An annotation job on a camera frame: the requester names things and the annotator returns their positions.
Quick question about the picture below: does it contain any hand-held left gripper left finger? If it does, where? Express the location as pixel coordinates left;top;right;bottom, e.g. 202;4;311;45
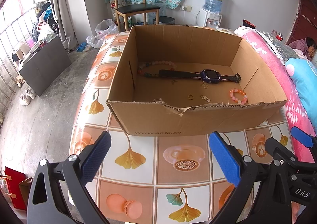
27;130;112;224

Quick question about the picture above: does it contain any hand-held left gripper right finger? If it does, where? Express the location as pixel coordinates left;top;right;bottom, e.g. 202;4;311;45
209;131;291;224

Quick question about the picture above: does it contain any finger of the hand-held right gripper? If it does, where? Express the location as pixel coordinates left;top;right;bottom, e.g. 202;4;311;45
290;126;317;149
264;137;299;166

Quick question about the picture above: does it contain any pink bead bracelet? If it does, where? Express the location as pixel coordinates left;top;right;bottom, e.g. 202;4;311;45
229;88;248;105

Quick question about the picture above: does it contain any brown cardboard box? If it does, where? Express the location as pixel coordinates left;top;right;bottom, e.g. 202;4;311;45
106;24;288;137

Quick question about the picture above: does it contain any black and purple wristwatch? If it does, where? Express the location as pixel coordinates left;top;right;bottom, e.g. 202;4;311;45
158;68;242;84

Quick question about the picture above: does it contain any multicoloured bead necklace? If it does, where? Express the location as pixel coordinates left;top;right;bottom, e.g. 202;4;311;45
137;60;177;78

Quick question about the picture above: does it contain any orange patterned tablecloth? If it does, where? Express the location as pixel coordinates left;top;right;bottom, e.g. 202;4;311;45
69;26;298;224

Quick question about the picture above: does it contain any light blue pillow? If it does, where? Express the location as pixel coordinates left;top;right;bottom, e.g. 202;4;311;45
285;57;317;115

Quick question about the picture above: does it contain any pink floral blanket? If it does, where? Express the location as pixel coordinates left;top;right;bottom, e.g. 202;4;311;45
234;27;317;165

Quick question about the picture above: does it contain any brown paper bag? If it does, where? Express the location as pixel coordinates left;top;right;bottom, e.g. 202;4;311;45
18;177;34;208

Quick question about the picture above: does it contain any red paper bag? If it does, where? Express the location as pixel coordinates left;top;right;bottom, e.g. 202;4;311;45
4;166;28;211

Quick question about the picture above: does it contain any grey lace blanket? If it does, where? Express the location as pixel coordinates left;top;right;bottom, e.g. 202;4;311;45
256;31;301;64

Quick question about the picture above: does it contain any grey cabinet with clutter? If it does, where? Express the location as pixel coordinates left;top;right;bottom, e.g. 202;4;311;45
18;34;72;97

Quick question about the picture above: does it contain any white plastic bag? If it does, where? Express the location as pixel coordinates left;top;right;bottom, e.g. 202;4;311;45
95;19;119;38
86;36;104;49

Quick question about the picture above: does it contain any dark red door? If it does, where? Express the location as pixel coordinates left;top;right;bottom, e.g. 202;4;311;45
287;0;317;46

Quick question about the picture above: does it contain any white water dispenser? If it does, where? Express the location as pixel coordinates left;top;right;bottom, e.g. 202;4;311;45
199;8;223;28

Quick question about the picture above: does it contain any pile of clothes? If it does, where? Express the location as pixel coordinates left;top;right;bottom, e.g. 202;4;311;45
32;1;58;43

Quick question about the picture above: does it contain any dark round bin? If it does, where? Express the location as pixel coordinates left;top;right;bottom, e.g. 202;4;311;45
158;16;177;25

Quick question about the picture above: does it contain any wooden chair with black seat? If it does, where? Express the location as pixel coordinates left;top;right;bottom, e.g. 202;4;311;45
112;0;161;32

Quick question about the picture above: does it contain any grey curtain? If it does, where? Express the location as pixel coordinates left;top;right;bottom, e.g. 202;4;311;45
48;0;80;52

